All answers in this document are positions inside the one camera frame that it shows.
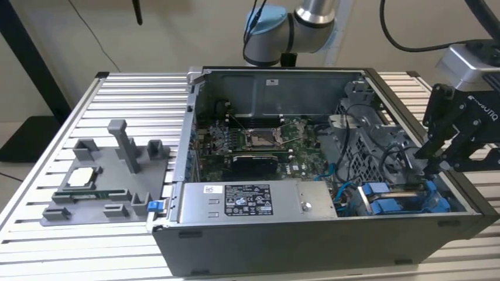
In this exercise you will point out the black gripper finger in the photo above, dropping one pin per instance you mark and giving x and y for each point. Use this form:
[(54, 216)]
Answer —
[(464, 158), (439, 117)]

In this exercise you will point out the hard disk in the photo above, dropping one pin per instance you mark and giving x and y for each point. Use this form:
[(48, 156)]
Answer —
[(380, 187)]

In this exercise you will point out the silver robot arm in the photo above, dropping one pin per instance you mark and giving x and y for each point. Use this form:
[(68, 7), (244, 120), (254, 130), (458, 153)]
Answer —
[(312, 17)]

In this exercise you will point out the grey metal disk bay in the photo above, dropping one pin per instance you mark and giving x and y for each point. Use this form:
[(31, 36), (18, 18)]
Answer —
[(367, 140)]

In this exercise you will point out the black RAM slot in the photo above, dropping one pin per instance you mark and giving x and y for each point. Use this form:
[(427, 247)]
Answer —
[(259, 153), (258, 120), (259, 150), (258, 116), (258, 123)]

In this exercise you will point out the black table corner cap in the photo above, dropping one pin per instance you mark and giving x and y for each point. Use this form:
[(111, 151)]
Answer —
[(412, 74), (102, 74)]

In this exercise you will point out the green motherboard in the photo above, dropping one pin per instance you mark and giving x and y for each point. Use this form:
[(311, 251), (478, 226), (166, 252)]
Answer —
[(300, 137)]

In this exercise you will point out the metal locking lever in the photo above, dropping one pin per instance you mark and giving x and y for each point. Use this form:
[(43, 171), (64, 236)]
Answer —
[(238, 123), (296, 137)]

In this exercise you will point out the silver chipset heatsink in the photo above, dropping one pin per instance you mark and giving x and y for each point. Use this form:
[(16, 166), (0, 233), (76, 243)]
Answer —
[(303, 167)]

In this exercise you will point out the CPU socket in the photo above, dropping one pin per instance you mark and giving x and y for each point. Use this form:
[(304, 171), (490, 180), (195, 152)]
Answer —
[(259, 140)]

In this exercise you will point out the black graphics card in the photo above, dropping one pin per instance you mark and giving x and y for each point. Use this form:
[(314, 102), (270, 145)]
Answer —
[(254, 167)]

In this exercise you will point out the black PC case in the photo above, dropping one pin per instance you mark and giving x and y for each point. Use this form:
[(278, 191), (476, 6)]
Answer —
[(274, 248)]

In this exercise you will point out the silver power supply unit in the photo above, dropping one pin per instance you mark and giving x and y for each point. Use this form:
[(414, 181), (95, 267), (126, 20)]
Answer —
[(195, 205)]

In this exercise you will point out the grey parts rack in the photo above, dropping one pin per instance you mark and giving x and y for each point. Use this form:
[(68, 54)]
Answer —
[(148, 181)]

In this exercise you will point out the blue case latch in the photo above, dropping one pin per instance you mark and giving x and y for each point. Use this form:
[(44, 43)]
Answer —
[(154, 205)]

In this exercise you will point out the black antenna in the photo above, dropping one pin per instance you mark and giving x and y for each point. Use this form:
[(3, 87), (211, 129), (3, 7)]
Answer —
[(138, 11)]

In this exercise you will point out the green RAM stick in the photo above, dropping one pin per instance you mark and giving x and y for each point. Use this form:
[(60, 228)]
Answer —
[(102, 193)]

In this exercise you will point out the silver CPU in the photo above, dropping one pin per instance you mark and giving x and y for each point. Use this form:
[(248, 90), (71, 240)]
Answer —
[(83, 177)]

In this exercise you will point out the black stand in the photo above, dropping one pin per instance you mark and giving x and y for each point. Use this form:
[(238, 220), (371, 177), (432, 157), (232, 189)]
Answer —
[(31, 140)]

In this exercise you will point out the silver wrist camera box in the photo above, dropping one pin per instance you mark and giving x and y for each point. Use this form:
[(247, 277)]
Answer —
[(464, 70)]

